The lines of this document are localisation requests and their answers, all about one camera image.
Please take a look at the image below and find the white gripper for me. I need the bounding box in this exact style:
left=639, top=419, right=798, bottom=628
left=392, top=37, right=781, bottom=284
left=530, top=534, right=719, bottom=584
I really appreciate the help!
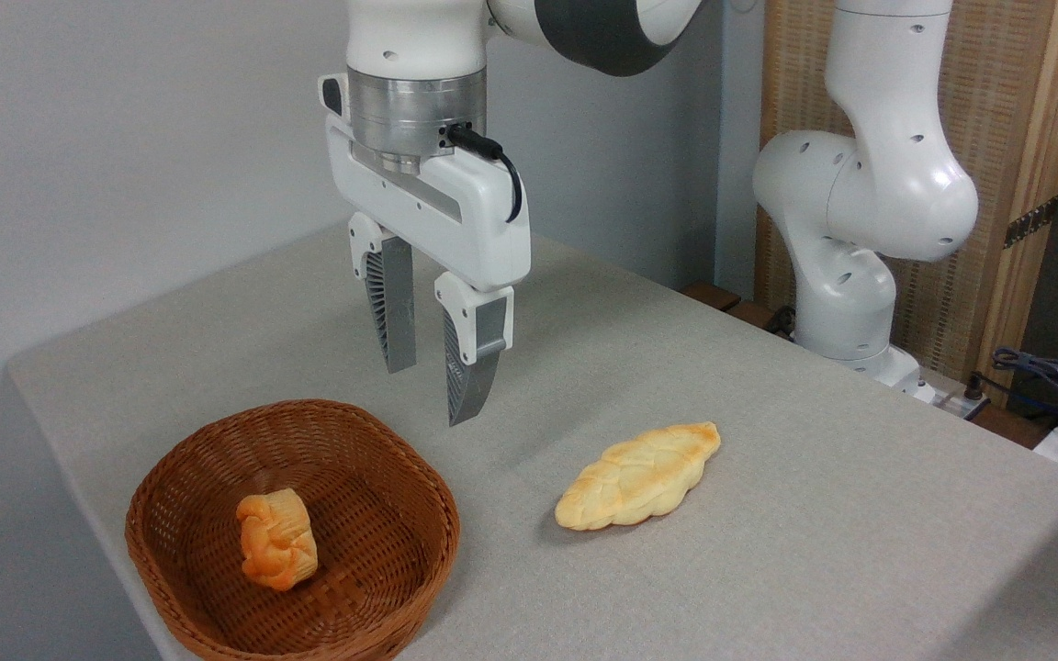
left=318, top=73, right=532, bottom=428

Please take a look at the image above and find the brown wicker basket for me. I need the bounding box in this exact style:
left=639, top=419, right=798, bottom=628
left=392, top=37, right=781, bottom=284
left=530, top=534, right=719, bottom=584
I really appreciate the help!
left=125, top=398, right=461, bottom=661

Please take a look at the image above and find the long braided bread loaf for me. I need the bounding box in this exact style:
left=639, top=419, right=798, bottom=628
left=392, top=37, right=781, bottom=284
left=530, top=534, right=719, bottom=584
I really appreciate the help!
left=554, top=421, right=722, bottom=532

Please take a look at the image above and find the small orange braided bun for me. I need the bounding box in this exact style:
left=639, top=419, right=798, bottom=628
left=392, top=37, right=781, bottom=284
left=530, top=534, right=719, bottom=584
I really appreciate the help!
left=235, top=488, right=320, bottom=592

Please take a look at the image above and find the metal hinge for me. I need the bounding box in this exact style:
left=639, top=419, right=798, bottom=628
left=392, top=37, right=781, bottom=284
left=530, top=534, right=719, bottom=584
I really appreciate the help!
left=1003, top=196, right=1058, bottom=250

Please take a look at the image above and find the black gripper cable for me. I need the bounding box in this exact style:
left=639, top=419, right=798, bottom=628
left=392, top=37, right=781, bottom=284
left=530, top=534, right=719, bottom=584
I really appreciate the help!
left=447, top=122, right=524, bottom=225

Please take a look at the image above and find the bundle of dark cables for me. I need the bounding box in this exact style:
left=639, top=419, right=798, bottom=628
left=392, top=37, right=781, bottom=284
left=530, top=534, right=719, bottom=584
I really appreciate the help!
left=968, top=346, right=1058, bottom=432

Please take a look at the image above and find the woven screen with wooden frame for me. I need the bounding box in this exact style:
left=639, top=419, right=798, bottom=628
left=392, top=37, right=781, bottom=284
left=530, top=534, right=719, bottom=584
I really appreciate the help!
left=754, top=0, right=1058, bottom=398

